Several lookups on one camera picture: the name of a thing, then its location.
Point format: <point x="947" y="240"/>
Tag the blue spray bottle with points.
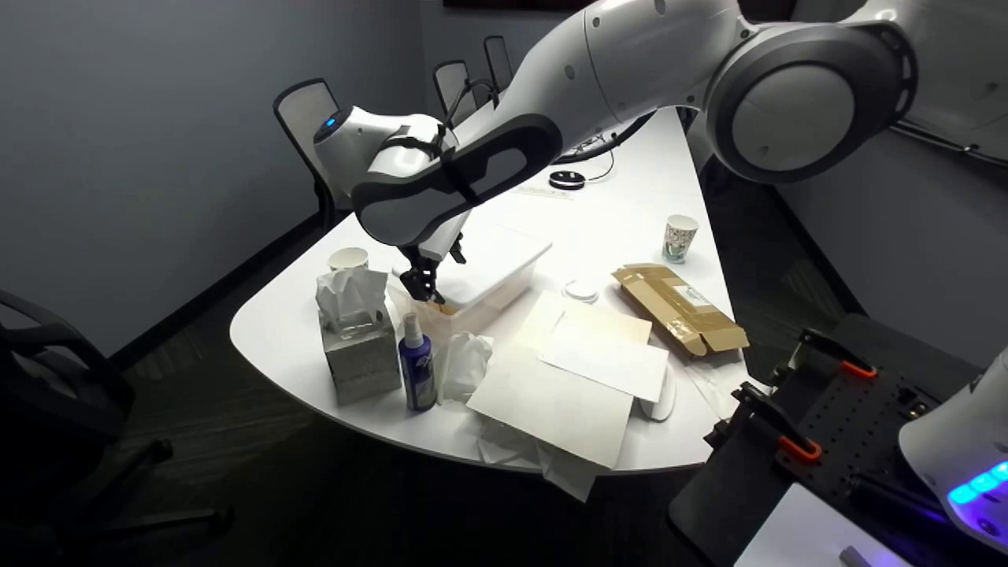
<point x="419" y="367"/>

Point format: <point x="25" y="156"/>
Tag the white rounded object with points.
<point x="659" y="399"/>

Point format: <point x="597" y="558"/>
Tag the plain white cup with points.
<point x="349" y="261"/>

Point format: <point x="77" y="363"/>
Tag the small clear round lid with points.
<point x="585" y="292"/>

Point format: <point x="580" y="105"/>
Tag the large white paper sheet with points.
<point x="552" y="406"/>

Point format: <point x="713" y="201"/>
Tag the white robot base blue light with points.
<point x="963" y="451"/>

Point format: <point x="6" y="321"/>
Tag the crumpled white tissue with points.
<point x="468" y="367"/>

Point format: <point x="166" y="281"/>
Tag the crumpled white paper underlay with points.
<point x="557" y="474"/>

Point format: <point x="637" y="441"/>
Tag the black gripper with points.
<point x="422" y="256"/>

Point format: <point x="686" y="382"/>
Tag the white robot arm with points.
<point x="631" y="66"/>

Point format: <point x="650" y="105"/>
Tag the brown cardboard box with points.
<point x="679" y="303"/>

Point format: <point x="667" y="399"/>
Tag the printed paper cup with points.
<point x="682" y="240"/>

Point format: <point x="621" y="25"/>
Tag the grey tissue box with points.
<point x="359" y="351"/>

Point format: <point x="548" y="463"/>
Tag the white flat board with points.
<point x="806" y="530"/>

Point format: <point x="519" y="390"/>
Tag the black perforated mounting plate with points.
<point x="852" y="430"/>

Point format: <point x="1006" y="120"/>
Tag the black mesh office chair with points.
<point x="452" y="90"/>
<point x="497" y="66"/>
<point x="308" y="130"/>

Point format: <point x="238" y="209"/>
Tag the black swivel chair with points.
<point x="51" y="419"/>

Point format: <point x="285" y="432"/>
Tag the cream paper sheet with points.
<point x="603" y="321"/>

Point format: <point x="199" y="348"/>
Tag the black round device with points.
<point x="568" y="180"/>

